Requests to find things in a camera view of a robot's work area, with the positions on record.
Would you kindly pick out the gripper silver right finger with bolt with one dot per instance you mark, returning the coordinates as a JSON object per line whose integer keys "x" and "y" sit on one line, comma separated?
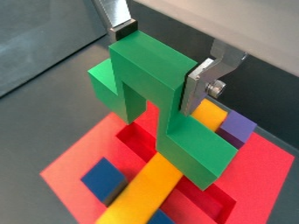
{"x": 204, "y": 79}

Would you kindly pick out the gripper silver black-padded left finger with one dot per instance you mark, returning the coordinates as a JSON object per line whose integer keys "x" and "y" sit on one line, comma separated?
{"x": 116, "y": 15}

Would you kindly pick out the green S-shaped block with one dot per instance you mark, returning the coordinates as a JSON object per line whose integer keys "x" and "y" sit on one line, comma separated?
{"x": 145, "y": 72}

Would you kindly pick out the red puzzle board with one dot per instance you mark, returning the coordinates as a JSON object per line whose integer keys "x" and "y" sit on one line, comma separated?
{"x": 240, "y": 199}

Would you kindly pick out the purple block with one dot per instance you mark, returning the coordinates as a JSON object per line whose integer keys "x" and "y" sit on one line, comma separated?
{"x": 237, "y": 129}

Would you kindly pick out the dark blue block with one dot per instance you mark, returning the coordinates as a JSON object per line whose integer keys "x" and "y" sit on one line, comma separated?
{"x": 106, "y": 181}

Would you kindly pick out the yellow block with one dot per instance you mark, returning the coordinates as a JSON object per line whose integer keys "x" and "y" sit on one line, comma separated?
{"x": 140, "y": 201}

